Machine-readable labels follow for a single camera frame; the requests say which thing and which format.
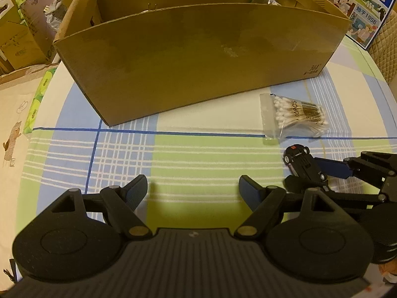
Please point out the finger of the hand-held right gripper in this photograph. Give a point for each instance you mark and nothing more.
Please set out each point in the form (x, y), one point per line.
(356, 200)
(333, 167)

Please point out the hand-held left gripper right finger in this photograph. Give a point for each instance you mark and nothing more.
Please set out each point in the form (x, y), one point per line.
(249, 192)

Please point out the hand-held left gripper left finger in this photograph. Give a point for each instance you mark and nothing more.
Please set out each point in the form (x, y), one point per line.
(138, 192)

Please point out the black toy car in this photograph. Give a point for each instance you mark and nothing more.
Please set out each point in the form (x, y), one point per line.
(302, 161)

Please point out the clear bag of cotton swabs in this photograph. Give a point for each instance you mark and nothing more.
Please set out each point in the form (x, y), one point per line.
(294, 115)

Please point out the brown cardboard box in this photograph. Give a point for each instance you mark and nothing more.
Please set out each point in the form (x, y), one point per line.
(186, 62)

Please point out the beige quilted cushion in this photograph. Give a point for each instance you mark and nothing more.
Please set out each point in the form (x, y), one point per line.
(387, 49)

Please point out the green tissue packs in plastic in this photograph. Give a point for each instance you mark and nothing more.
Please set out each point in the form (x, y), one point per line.
(38, 99)

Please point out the beige printed cloth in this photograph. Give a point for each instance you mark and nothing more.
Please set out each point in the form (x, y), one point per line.
(15, 115)

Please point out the blue cartoon milk carton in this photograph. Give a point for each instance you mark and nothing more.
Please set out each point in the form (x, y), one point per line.
(366, 12)

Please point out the cardboard box with green logo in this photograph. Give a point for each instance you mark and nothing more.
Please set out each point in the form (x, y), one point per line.
(18, 46)

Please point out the pinkish brown bag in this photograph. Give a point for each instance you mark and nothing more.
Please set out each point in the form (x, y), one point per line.
(38, 15)

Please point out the white plastic bag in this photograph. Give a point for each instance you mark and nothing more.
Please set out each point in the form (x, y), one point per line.
(57, 3)

